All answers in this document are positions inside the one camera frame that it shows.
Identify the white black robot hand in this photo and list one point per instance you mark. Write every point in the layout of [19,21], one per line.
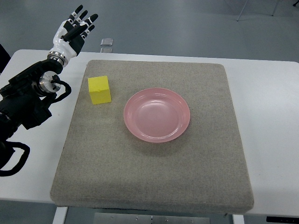
[70,36]

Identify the yellow foam block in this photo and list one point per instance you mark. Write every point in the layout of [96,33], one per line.
[99,90]

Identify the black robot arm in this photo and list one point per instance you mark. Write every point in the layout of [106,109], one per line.
[28,95]

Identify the pink plate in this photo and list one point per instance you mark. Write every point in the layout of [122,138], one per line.
[156,115]

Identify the beige square mat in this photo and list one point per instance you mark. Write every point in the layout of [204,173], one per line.
[103,165]

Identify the metal chair legs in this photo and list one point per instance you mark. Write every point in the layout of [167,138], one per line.
[269,8]

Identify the grey metal base plate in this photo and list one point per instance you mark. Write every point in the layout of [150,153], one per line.
[114,218]

